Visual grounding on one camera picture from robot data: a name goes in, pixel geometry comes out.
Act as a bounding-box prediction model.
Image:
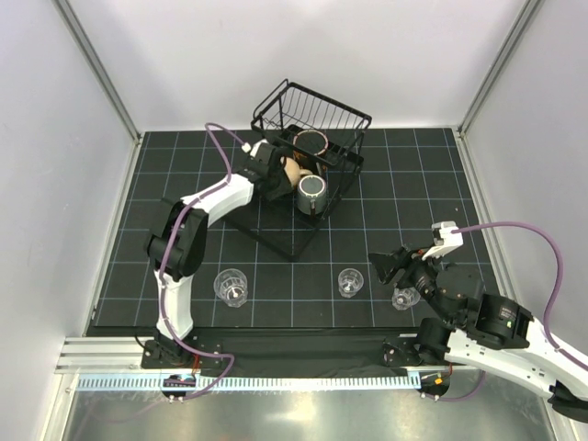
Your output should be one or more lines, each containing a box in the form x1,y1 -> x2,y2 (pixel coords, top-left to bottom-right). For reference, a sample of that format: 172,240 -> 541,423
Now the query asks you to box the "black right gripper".
367,242 -> 456,325

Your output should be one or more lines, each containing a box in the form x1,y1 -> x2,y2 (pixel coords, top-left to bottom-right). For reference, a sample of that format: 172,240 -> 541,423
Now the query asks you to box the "beige ceramic mug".
281,156 -> 313,188

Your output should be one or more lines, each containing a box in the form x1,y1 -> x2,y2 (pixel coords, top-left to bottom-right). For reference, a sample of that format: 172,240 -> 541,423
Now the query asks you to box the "grey-green ceramic mug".
296,175 -> 327,216

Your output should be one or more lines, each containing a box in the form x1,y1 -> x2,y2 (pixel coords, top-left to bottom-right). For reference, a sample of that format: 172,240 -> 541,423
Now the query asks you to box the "clear faceted plastic cup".
391,288 -> 421,311
337,268 -> 364,299

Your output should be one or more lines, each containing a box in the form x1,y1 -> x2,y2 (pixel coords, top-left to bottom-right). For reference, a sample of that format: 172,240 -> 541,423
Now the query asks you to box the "black mug with pink rim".
293,130 -> 328,175

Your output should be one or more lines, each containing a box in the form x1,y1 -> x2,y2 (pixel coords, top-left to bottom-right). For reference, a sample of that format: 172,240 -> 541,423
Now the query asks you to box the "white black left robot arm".
145,140 -> 294,368

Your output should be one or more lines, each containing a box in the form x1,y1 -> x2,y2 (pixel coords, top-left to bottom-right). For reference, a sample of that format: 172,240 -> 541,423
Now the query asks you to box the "black gridded table mat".
87,128 -> 481,336

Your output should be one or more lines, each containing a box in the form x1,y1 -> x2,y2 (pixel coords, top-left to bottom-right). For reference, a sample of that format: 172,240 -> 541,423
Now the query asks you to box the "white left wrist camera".
241,140 -> 265,157

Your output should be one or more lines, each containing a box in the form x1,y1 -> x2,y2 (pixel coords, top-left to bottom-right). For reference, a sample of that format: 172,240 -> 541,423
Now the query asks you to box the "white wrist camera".
421,220 -> 464,261
241,140 -> 265,157

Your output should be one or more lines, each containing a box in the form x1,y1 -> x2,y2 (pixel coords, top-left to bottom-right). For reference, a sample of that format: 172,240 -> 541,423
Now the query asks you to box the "black wire dish rack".
224,79 -> 372,262

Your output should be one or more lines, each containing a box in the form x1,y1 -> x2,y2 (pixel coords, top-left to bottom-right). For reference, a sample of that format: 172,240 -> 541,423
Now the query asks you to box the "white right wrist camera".
421,220 -> 464,261

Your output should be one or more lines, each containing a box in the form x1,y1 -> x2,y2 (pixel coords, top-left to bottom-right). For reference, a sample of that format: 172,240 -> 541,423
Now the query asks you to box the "slotted white cable duct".
76,372 -> 421,393

